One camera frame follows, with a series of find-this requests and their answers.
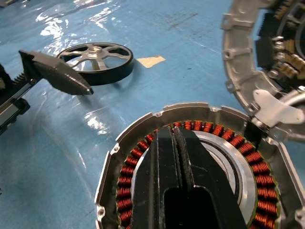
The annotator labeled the motor housing with copper coils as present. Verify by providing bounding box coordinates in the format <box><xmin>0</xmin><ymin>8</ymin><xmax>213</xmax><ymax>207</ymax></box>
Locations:
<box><xmin>94</xmin><ymin>102</ymin><xmax>305</xmax><ymax>229</ymax></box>

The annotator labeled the silver hinged motor lid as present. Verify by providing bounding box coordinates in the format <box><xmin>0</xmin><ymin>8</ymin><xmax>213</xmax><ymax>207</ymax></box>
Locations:
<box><xmin>220</xmin><ymin>0</ymin><xmax>305</xmax><ymax>144</ymax></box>

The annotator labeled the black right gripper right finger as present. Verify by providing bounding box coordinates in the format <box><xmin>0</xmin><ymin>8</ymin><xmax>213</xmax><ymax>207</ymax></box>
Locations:
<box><xmin>173</xmin><ymin>127</ymin><xmax>247</xmax><ymax>229</ymax></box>

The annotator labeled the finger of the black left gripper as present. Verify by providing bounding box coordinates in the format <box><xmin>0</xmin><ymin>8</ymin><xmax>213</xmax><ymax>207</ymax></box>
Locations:
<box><xmin>18</xmin><ymin>49</ymin><xmax>94</xmax><ymax>96</ymax></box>

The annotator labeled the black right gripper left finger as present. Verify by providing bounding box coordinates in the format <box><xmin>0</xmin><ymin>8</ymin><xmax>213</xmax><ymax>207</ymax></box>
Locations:
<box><xmin>130</xmin><ymin>126</ymin><xmax>186</xmax><ymax>229</ymax></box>

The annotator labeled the spoked rotor with black rim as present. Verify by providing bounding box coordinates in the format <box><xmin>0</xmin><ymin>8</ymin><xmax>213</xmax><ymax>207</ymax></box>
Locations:
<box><xmin>56</xmin><ymin>42</ymin><xmax>134</xmax><ymax>87</ymax></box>

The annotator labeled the blue plastic table cover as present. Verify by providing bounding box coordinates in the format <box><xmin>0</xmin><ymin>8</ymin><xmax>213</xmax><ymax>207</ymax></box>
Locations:
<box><xmin>0</xmin><ymin>0</ymin><xmax>305</xmax><ymax>229</ymax></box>

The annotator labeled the beige masking tape piece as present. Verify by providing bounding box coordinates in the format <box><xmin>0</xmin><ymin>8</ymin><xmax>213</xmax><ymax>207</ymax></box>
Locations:
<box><xmin>136</xmin><ymin>55</ymin><xmax>167</xmax><ymax>69</ymax></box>

